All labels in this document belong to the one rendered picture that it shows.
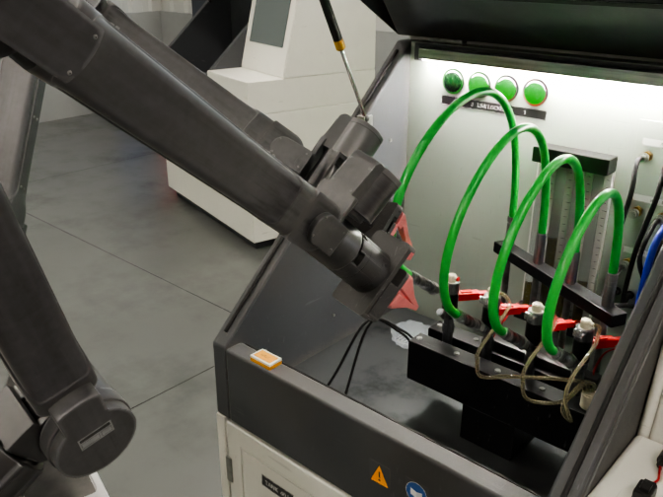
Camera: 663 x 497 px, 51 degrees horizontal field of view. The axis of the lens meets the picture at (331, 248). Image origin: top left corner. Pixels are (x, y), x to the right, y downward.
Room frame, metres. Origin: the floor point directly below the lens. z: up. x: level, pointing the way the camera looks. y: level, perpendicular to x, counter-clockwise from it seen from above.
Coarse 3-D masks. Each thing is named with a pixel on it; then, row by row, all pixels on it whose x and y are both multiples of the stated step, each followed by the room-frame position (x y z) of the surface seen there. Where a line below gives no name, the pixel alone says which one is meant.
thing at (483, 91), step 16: (464, 96) 1.09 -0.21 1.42; (480, 96) 1.13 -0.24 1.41; (496, 96) 1.16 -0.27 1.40; (448, 112) 1.06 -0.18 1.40; (512, 112) 1.20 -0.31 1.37; (432, 128) 1.03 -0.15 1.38; (512, 144) 1.23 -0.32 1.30; (416, 160) 1.00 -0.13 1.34; (512, 160) 1.24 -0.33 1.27; (512, 176) 1.24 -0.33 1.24; (400, 192) 0.98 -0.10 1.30; (512, 192) 1.24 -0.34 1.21; (512, 208) 1.24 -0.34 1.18
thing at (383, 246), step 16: (368, 240) 0.75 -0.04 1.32; (384, 240) 0.79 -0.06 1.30; (400, 240) 0.77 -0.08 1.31; (368, 256) 0.73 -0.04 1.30; (384, 256) 0.75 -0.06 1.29; (400, 256) 0.75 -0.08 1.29; (336, 272) 0.73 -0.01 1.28; (352, 272) 0.72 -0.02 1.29; (368, 272) 0.73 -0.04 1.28; (384, 272) 0.74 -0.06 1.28; (336, 288) 0.78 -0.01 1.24; (352, 288) 0.76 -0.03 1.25; (368, 288) 0.74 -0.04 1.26; (384, 288) 0.74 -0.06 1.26; (352, 304) 0.74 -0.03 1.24; (368, 304) 0.73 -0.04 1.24
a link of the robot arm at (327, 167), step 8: (328, 152) 0.94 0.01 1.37; (336, 152) 0.93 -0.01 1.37; (320, 160) 0.95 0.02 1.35; (328, 160) 0.93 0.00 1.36; (336, 160) 0.92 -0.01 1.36; (344, 160) 0.93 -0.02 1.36; (320, 168) 0.93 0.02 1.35; (328, 168) 0.92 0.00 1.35; (336, 168) 0.92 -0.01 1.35; (312, 176) 0.92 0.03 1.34; (320, 176) 0.92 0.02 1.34; (328, 176) 0.91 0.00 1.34; (312, 184) 0.91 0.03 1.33
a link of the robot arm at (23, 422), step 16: (0, 400) 0.51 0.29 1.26; (16, 400) 0.51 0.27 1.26; (0, 416) 0.50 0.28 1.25; (16, 416) 0.50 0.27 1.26; (32, 416) 0.50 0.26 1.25; (48, 416) 0.50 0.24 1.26; (0, 432) 0.49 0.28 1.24; (16, 432) 0.48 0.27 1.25; (32, 432) 0.49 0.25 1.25; (16, 448) 0.48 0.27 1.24; (32, 448) 0.49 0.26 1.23
